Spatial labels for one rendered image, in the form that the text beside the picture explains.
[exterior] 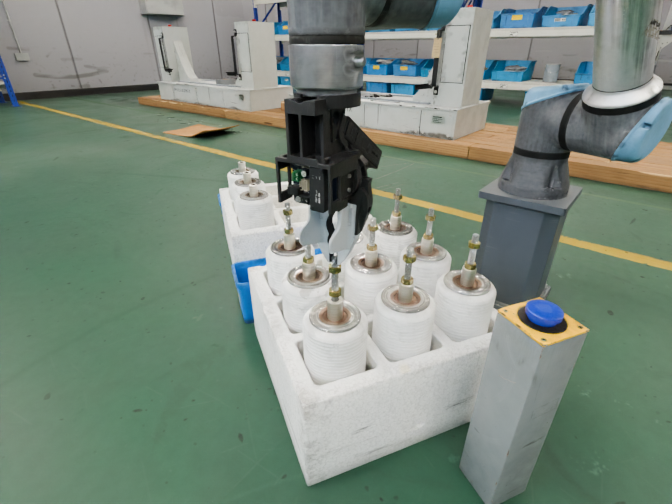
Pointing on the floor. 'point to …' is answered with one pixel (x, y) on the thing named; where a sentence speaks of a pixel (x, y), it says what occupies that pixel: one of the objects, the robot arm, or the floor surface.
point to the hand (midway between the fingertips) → (337, 251)
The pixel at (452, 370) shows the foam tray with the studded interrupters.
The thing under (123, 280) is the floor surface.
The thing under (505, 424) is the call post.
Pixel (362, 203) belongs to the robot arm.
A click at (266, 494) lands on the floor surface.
